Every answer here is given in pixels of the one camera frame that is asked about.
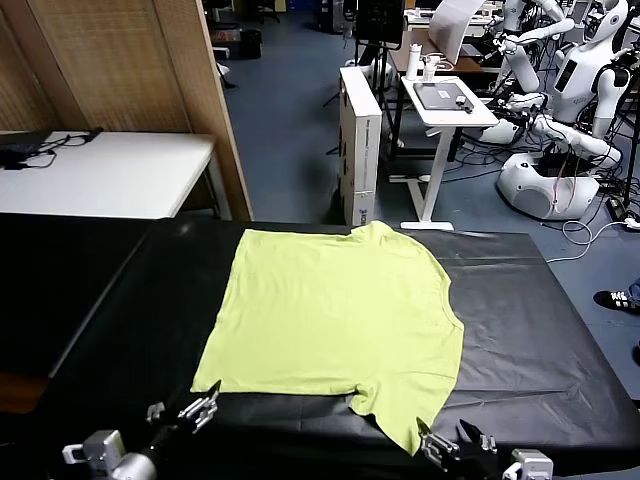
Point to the white water bottle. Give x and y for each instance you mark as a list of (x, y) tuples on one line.
[(413, 62)]

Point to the black waste bin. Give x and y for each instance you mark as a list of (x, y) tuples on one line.
[(250, 44)]

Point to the small black device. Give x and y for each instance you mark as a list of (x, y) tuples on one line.
[(464, 104)]

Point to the yellow-green t-shirt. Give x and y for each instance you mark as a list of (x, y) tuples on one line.
[(325, 310)]

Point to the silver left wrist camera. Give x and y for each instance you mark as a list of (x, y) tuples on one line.
[(97, 447)]

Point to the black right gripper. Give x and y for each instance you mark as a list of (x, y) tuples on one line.
[(470, 462)]

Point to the wooden slat partition screen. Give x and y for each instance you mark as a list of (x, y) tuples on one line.
[(115, 60)]

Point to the black monitor screen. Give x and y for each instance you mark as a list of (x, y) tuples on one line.
[(377, 22)]

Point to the tall white cardboard box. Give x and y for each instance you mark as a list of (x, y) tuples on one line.
[(360, 150)]

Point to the black plastic table cover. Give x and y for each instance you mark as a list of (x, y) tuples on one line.
[(60, 280), (500, 325)]

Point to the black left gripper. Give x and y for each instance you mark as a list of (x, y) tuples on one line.
[(170, 435)]

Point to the white curved panel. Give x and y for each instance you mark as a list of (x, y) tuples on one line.
[(450, 30)]

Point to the floor power strip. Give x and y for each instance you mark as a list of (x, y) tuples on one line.
[(617, 207)]

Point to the grey closed laptop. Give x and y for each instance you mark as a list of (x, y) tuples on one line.
[(440, 95)]

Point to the black power adapter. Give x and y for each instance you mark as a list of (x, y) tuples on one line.
[(92, 135)]

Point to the white cup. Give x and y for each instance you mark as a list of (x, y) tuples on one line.
[(430, 69)]

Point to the white humanoid robot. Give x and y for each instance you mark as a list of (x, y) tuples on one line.
[(575, 90), (520, 65)]

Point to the black flat pouch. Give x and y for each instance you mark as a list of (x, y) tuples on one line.
[(17, 148)]

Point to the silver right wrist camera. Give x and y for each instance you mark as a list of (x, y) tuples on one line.
[(530, 465)]

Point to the white rectangular table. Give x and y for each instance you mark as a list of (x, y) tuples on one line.
[(125, 170)]

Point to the white adjustable standing desk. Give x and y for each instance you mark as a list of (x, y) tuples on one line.
[(450, 117)]

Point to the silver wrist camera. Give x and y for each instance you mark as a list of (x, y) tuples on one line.
[(97, 447), (530, 465)]

